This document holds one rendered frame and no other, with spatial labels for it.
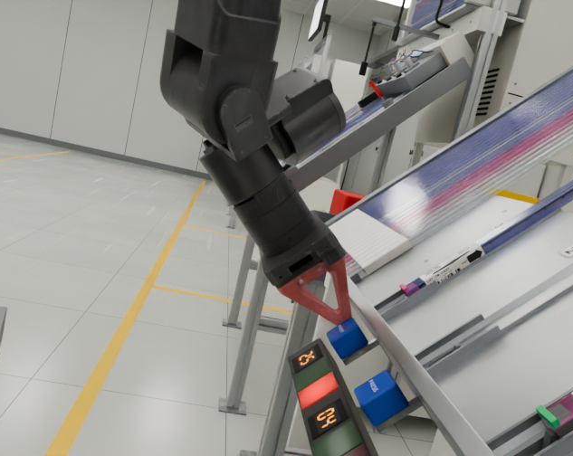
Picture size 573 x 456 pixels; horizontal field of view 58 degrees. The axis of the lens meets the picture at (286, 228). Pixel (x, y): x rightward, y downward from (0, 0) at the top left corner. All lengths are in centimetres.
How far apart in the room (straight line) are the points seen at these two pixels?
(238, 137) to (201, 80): 5
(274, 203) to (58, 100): 897
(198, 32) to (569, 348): 31
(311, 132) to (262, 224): 9
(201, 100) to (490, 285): 27
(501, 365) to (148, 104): 879
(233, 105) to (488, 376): 25
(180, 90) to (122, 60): 877
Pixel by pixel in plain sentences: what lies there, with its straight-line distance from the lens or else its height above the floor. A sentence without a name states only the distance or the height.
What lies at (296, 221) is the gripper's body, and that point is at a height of 79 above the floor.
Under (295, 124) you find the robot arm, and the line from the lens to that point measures 45.
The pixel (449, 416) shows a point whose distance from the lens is 32.
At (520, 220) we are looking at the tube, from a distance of 51.
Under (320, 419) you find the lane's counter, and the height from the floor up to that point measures 65.
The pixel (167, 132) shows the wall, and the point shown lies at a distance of 899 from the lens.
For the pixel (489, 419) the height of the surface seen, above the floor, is 73.
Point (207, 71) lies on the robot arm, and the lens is 37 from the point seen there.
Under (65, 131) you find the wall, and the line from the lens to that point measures 933.
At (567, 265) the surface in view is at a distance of 44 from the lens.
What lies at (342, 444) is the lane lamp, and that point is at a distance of 40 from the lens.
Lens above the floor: 85
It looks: 9 degrees down
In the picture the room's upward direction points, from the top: 13 degrees clockwise
